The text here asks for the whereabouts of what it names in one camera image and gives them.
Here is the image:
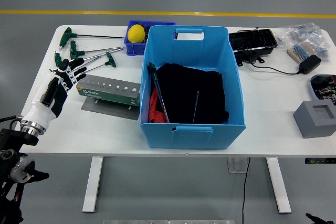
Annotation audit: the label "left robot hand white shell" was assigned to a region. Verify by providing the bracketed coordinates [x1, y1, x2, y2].
[22, 57, 87, 128]

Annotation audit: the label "black floor cable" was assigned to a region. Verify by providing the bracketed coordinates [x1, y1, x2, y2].
[241, 157, 251, 224]

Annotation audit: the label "black mounting bracket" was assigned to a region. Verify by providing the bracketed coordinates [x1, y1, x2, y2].
[234, 49, 265, 67]

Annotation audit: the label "long green T-handle hex wrench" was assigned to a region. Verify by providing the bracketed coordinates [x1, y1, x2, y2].
[59, 27, 125, 50]

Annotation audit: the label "white table leg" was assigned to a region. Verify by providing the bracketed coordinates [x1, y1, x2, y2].
[82, 156, 104, 214]
[265, 157, 292, 215]

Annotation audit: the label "small blue plastic bin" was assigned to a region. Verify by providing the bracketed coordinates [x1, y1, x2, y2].
[123, 19, 177, 56]

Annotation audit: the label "green silver wrench stand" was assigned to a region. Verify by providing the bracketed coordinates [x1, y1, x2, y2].
[75, 74, 141, 121]

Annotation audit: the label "black power adapter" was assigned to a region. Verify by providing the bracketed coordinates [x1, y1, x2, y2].
[297, 54, 322, 75]

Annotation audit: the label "large blue folding box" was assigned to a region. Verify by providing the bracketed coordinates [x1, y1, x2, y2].
[139, 25, 247, 150]

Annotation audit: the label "clear plastic parts bags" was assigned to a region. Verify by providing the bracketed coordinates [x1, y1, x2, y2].
[277, 23, 331, 65]

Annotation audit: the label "red cloth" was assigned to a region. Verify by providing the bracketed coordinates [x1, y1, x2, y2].
[148, 87, 167, 123]

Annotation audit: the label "yellow lemon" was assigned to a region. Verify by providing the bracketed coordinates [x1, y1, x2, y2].
[128, 24, 146, 43]

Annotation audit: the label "black plastic tray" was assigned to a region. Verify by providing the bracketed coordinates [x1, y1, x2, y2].
[227, 28, 279, 57]

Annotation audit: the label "desk control panel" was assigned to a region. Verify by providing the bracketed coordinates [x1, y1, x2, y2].
[304, 157, 336, 165]

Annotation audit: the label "grey block with recess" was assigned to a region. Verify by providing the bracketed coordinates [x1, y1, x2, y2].
[292, 100, 336, 139]

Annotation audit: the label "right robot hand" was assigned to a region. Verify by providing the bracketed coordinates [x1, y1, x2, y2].
[305, 212, 331, 224]

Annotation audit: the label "small green T-handle hex wrench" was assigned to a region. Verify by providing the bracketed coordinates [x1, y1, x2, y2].
[192, 90, 200, 124]

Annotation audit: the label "black electronic modules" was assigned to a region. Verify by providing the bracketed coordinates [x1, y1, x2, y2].
[313, 76, 336, 101]

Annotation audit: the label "large green T-handle hex wrench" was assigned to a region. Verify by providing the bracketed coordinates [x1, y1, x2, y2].
[146, 61, 171, 124]

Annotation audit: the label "light blue parts tray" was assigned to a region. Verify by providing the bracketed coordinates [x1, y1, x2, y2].
[310, 74, 336, 102]

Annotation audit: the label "resistor tape strip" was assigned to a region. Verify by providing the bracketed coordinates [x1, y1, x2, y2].
[287, 41, 317, 64]

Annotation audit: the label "black cloth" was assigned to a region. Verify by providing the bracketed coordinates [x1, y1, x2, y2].
[154, 62, 230, 125]

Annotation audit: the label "black power cable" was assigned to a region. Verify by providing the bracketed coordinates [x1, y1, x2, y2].
[237, 26, 301, 76]

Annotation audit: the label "metal bracket under table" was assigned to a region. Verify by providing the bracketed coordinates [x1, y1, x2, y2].
[227, 157, 249, 174]

